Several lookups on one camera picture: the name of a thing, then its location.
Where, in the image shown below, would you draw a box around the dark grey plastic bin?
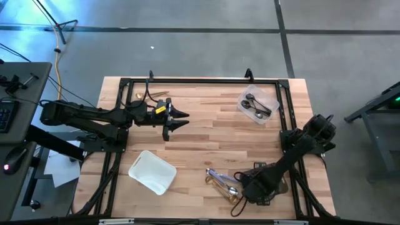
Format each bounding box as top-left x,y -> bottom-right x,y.
243,161 -> 290,206

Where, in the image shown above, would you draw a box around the black computer mouse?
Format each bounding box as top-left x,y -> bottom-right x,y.
2,146 -> 28,175

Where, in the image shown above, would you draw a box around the silver bracket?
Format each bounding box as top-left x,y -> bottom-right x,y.
98,218 -> 135,225
273,219 -> 309,225

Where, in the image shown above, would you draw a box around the white plastic bin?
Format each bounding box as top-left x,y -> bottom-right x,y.
127,149 -> 178,196

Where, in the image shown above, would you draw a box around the grey desk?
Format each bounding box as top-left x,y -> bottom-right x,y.
0,61 -> 53,221

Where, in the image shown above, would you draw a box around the black computer with green light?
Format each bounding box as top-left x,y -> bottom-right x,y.
386,93 -> 400,111

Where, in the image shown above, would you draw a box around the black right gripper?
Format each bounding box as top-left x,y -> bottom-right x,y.
242,162 -> 281,206

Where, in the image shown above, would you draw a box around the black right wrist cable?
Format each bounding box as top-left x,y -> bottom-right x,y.
230,171 -> 249,218

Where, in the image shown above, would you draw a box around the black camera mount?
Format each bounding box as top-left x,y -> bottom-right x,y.
0,72 -> 41,95

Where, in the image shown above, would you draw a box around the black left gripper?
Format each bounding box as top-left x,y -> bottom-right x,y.
146,97 -> 191,141

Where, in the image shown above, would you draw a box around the white paper sheets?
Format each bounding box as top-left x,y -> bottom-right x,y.
42,139 -> 82,189

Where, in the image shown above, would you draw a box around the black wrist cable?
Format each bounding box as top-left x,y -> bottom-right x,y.
230,171 -> 249,218
144,78 -> 159,106

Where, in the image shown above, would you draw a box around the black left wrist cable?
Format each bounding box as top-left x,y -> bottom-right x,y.
144,78 -> 159,106

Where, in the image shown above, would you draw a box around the yellow power cable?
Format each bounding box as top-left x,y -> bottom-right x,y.
51,23 -> 64,104

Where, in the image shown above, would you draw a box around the thin black cable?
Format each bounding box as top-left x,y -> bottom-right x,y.
0,42 -> 98,109

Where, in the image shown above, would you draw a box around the grey metal cart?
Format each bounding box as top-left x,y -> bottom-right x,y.
343,81 -> 400,178

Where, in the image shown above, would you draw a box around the black keyboard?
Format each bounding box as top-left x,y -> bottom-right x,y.
0,99 -> 19,134

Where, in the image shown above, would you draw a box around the clear plastic bin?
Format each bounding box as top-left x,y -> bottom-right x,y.
236,84 -> 281,126

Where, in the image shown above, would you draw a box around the black metal table frame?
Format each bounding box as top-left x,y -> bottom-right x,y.
70,77 -> 338,219

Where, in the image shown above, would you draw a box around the black diagonal beam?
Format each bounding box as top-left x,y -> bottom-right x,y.
25,124 -> 86,162

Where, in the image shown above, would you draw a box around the black tripod stand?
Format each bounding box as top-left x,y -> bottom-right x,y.
31,0 -> 79,45

